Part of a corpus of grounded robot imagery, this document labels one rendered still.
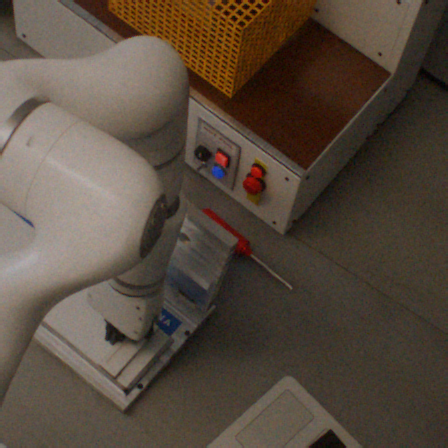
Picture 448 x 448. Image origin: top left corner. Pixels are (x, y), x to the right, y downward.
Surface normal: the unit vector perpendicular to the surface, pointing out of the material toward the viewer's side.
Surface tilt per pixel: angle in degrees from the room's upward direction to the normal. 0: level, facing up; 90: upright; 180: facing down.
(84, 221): 37
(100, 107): 70
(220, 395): 0
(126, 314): 78
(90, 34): 90
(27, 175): 43
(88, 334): 0
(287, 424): 0
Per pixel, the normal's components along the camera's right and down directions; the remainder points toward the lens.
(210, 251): -0.59, 0.58
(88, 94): 0.13, 0.54
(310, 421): 0.08, -0.44
